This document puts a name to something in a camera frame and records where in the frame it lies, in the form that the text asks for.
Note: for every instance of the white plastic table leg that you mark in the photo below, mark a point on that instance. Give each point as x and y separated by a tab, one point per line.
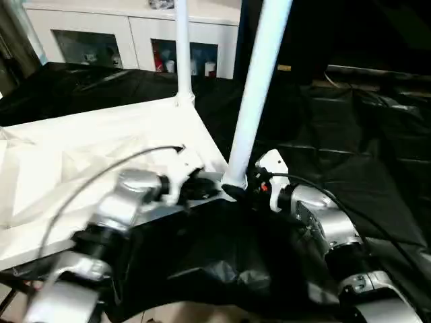
259	81
182	47

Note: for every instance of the white plastic table top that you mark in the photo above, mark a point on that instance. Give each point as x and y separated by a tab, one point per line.
81	141

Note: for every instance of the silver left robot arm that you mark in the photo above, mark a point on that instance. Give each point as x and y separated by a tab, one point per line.
121	208

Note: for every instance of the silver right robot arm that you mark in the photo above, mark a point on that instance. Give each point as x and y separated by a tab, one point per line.
323	222

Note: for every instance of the black plastic mat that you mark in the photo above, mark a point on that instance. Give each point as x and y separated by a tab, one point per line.
377	155

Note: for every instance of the small yellow label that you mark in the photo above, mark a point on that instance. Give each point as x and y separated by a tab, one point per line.
284	68

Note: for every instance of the silver metal bar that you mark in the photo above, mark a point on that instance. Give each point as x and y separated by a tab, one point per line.
380	71

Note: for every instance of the dark crumpled bundle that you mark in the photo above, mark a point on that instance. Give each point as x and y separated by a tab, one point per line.
161	3

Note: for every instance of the large black screen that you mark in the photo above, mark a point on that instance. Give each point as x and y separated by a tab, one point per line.
363	30

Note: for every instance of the white glass-door cabinet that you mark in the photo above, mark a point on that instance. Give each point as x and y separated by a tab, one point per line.
101	17

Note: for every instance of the grey curtain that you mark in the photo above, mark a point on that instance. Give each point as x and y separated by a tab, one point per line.
13	33

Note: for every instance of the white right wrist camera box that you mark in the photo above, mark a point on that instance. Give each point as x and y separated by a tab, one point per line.
269	168

